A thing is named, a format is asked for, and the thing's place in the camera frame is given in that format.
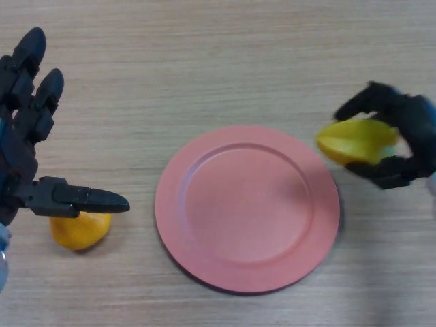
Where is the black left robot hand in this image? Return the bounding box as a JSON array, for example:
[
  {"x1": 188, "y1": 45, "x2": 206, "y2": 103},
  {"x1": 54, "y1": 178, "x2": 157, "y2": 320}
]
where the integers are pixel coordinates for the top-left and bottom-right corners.
[{"x1": 0, "y1": 27, "x2": 131, "y2": 226}]

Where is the yellow starfruit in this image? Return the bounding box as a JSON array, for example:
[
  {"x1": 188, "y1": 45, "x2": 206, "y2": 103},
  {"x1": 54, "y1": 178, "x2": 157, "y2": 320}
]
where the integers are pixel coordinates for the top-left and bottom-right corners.
[{"x1": 315, "y1": 117, "x2": 399, "y2": 167}]

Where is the pink round plate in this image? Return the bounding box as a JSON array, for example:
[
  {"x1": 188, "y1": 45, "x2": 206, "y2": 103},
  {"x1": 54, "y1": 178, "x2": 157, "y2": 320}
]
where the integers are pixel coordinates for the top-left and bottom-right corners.
[{"x1": 154, "y1": 125, "x2": 341, "y2": 295}]

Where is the orange pear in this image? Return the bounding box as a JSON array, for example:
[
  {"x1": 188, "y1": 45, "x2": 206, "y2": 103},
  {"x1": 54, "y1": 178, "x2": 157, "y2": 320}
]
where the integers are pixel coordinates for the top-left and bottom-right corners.
[{"x1": 49, "y1": 211, "x2": 112, "y2": 252}]

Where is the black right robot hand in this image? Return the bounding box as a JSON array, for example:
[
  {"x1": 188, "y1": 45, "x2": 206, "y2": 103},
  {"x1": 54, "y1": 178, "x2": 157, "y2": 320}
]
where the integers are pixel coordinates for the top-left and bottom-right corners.
[{"x1": 332, "y1": 80, "x2": 436, "y2": 191}]

